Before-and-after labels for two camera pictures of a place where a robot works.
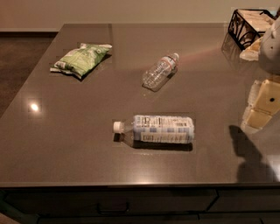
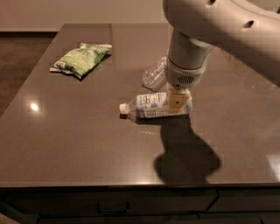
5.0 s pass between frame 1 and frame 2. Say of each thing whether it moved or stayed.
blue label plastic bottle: moved
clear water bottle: stayed
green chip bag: stayed
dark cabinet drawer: stayed
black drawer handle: stayed
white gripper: moved
